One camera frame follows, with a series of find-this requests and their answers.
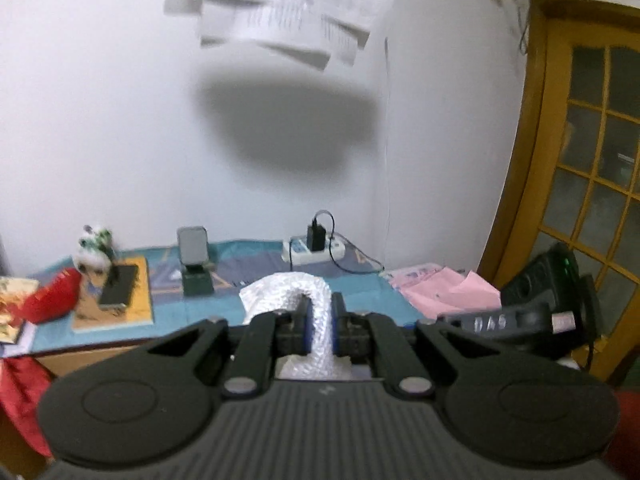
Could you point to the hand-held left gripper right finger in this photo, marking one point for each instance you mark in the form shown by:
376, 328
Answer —
337, 327

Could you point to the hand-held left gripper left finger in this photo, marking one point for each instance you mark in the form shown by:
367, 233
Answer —
303, 327

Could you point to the white bubble wrap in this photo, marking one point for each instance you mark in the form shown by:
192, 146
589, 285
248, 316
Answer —
320, 300

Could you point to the white power strip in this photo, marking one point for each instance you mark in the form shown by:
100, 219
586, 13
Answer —
300, 251

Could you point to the pink paper sheets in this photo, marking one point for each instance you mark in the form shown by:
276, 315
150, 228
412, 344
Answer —
450, 290

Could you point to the black charger plug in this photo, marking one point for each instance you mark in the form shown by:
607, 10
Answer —
316, 239

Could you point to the blue printed tablecloth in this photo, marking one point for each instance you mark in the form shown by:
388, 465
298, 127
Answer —
240, 260

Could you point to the dark green phone stand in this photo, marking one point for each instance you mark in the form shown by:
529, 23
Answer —
198, 281

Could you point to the grey phone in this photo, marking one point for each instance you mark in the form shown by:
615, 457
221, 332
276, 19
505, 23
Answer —
193, 245

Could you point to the wooden door with glass panes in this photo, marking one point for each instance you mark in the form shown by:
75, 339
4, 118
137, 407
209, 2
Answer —
580, 160

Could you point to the orange book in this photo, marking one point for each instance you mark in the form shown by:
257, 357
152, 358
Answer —
140, 305

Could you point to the black phone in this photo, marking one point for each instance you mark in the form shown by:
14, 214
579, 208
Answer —
119, 286

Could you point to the panda plush toy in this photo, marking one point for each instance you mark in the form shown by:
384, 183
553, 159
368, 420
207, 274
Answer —
92, 255

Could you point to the red pouch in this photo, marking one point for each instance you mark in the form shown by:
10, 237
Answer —
47, 300

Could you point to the red cloth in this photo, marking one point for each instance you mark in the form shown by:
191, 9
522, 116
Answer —
22, 400

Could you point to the colourful picture book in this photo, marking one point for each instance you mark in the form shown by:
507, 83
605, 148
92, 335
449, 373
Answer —
12, 305

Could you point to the hanging white paper sheets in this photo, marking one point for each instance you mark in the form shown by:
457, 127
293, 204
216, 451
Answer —
280, 7

